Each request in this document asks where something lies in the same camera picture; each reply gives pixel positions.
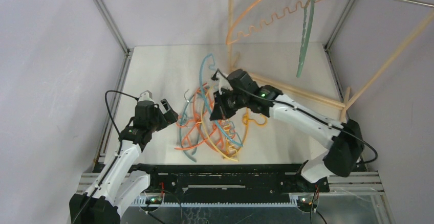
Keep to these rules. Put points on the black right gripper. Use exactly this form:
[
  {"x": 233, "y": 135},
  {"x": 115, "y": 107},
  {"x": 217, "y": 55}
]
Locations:
[{"x": 219, "y": 103}]

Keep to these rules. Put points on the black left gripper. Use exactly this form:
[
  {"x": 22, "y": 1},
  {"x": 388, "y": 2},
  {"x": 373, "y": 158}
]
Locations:
[{"x": 169, "y": 117}]

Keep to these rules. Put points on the orange plastic hanger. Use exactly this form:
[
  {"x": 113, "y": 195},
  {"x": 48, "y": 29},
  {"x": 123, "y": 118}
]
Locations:
[
  {"x": 194, "y": 131},
  {"x": 191, "y": 119}
]

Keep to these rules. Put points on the pale yellow wavy hanger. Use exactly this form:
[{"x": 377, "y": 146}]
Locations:
[{"x": 214, "y": 138}]

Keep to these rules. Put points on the light blue wavy hanger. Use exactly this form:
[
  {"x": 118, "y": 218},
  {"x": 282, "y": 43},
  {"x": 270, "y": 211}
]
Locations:
[{"x": 203, "y": 80}]

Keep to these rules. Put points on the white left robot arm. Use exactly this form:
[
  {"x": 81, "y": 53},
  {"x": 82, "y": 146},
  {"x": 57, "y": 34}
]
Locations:
[{"x": 108, "y": 197}]

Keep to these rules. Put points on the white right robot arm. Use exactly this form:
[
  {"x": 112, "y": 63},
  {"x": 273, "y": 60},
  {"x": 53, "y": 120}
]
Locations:
[{"x": 343, "y": 147}]

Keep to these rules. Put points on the yellow-orange plastic hanger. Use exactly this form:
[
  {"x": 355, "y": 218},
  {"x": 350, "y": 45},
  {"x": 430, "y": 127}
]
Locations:
[{"x": 251, "y": 121}]

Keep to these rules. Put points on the teal plastic hanger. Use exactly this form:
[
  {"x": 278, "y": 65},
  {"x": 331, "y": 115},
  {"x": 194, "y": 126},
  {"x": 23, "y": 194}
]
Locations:
[{"x": 187, "y": 123}]

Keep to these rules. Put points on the peach wavy hanger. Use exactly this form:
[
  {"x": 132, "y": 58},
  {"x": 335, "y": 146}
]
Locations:
[{"x": 263, "y": 22}]

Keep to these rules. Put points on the left circuit board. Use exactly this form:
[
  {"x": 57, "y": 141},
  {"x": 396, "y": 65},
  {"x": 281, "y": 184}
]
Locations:
[{"x": 154, "y": 200}]

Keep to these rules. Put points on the circuit board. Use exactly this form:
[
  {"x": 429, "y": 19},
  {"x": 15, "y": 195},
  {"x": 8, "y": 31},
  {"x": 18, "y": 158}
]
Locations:
[
  {"x": 154, "y": 200},
  {"x": 305, "y": 202}
]

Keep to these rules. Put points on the right circuit board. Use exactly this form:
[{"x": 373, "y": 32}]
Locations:
[{"x": 305, "y": 202}]

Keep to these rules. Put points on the green hanging hanger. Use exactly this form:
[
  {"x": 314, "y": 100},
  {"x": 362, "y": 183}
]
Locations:
[{"x": 308, "y": 15}]

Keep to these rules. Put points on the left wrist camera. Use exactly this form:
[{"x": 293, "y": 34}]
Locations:
[{"x": 145, "y": 96}]

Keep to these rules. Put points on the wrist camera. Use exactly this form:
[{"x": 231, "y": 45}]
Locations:
[
  {"x": 145, "y": 96},
  {"x": 221, "y": 79}
]

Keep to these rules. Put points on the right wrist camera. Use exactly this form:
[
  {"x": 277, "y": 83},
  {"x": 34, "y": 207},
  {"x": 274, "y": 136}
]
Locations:
[{"x": 221, "y": 79}]

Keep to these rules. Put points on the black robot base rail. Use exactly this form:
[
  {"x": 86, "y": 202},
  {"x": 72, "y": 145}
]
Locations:
[{"x": 230, "y": 184}]

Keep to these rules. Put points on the wooden clothes rack frame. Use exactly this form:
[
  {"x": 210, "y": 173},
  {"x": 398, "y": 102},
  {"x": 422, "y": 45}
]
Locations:
[{"x": 348, "y": 101}]

